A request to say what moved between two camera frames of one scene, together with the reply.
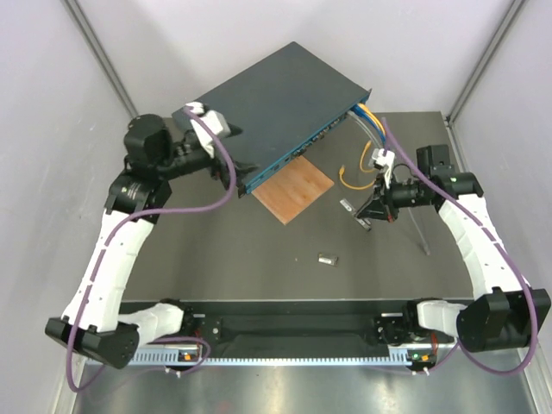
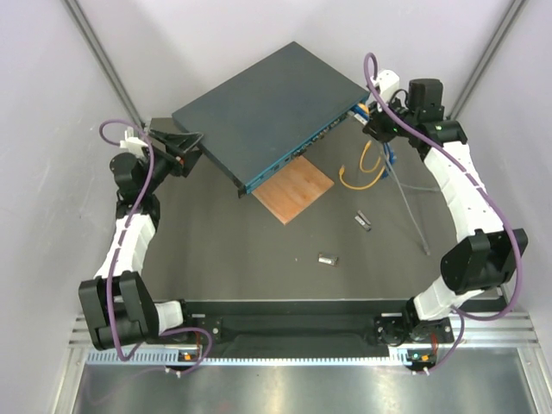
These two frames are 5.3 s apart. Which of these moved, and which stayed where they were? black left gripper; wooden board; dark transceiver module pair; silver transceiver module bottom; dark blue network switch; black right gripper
Moved: black right gripper; dark transceiver module pair; black left gripper
Stayed: dark blue network switch; silver transceiver module bottom; wooden board
